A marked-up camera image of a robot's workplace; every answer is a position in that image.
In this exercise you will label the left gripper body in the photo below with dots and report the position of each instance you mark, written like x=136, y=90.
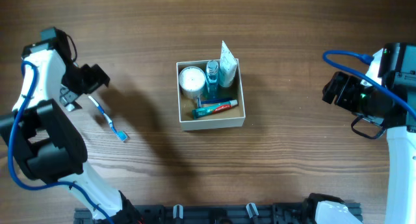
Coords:
x=92, y=78

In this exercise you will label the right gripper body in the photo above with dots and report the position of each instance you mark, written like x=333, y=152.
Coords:
x=337, y=91

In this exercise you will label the blue white toothbrush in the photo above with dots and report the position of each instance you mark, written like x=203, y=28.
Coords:
x=121, y=135

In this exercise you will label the white round cotton swab jar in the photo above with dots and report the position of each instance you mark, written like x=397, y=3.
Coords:
x=192, y=81

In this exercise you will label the white floral squeeze tube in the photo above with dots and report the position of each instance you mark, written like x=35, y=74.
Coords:
x=228, y=67

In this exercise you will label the blue disposable razor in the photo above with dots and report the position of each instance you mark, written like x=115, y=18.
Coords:
x=201, y=102

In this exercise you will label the red green toothpaste tube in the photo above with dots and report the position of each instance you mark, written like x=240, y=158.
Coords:
x=214, y=109

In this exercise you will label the blue mouthwash bottle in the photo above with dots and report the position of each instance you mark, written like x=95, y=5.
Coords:
x=211, y=75

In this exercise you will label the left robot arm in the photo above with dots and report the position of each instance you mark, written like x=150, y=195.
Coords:
x=45, y=150

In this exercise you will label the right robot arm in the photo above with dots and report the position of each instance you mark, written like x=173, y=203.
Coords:
x=380, y=89

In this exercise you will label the white square cardboard box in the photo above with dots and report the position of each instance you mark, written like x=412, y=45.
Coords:
x=229, y=118

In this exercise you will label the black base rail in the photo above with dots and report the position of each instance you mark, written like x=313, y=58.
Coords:
x=275, y=213

